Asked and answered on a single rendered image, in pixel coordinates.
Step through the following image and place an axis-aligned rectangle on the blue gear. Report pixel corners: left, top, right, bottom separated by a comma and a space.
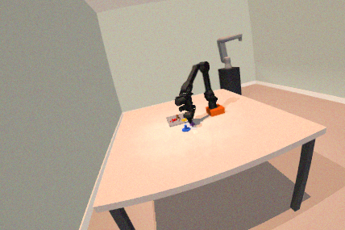
182, 125, 191, 132

